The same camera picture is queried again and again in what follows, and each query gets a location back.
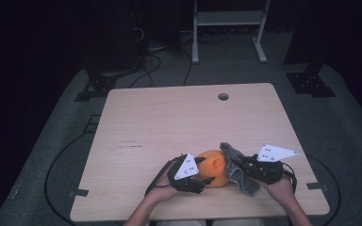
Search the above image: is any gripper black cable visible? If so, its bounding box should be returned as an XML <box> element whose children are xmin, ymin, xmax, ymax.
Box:
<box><xmin>280</xmin><ymin>162</ymin><xmax>299</xmax><ymax>193</ymax></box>
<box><xmin>143</xmin><ymin>157</ymin><xmax>177</xmax><ymax>198</ymax></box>

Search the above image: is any orange plush toy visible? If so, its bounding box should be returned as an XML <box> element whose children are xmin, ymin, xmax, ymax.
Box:
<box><xmin>194</xmin><ymin>149</ymin><xmax>231</xmax><ymax>188</ymax></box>

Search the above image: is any black stand base with legs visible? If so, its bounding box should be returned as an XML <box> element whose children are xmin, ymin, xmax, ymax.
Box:
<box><xmin>74</xmin><ymin>67</ymin><xmax>140</xmax><ymax>103</ymax></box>

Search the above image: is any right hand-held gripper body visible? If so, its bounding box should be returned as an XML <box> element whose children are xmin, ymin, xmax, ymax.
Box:
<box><xmin>245</xmin><ymin>143</ymin><xmax>300</xmax><ymax>186</ymax></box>

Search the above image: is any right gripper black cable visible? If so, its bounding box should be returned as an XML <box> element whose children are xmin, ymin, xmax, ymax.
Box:
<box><xmin>280</xmin><ymin>162</ymin><xmax>299</xmax><ymax>193</ymax></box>

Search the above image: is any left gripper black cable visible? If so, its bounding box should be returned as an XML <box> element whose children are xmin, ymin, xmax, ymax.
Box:
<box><xmin>143</xmin><ymin>157</ymin><xmax>177</xmax><ymax>198</ymax></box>

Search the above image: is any bundle of floor cables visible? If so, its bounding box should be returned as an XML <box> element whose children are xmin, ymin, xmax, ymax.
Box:
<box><xmin>180</xmin><ymin>28</ymin><xmax>231</xmax><ymax>45</ymax></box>

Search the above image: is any person's left hand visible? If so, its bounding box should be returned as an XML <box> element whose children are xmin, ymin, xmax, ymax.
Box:
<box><xmin>143</xmin><ymin>171</ymin><xmax>179</xmax><ymax>204</ymax></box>

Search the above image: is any black tape strip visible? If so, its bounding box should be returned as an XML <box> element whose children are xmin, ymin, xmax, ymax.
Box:
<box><xmin>68</xmin><ymin>187</ymin><xmax>90</xmax><ymax>198</ymax></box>
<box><xmin>305</xmin><ymin>182</ymin><xmax>330</xmax><ymax>192</ymax></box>

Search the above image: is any thin black floor cable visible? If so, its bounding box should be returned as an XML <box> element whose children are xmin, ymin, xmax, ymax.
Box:
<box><xmin>182</xmin><ymin>49</ymin><xmax>193</xmax><ymax>87</ymax></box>
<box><xmin>128</xmin><ymin>53</ymin><xmax>163</xmax><ymax>89</ymax></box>

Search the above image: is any white metal stand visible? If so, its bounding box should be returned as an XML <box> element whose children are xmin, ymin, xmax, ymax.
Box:
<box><xmin>191</xmin><ymin>0</ymin><xmax>272</xmax><ymax>65</ymax></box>

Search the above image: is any black stand base plate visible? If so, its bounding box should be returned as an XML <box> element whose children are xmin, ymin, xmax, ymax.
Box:
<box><xmin>286</xmin><ymin>60</ymin><xmax>337</xmax><ymax>98</ymax></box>

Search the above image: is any long black floor cable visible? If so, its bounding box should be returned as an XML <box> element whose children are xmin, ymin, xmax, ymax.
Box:
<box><xmin>44</xmin><ymin>130</ymin><xmax>107</xmax><ymax>226</ymax></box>
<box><xmin>305</xmin><ymin>153</ymin><xmax>342</xmax><ymax>226</ymax></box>

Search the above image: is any person's right hand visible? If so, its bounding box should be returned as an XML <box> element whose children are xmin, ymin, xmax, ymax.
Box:
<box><xmin>258</xmin><ymin>174</ymin><xmax>297</xmax><ymax>209</ymax></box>

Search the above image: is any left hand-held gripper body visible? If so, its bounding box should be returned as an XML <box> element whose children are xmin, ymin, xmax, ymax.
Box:
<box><xmin>167</xmin><ymin>153</ymin><xmax>206</xmax><ymax>195</ymax></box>

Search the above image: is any grey fluffy cloth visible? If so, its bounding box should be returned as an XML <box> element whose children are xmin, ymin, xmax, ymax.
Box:
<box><xmin>219</xmin><ymin>141</ymin><xmax>261</xmax><ymax>196</ymax></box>

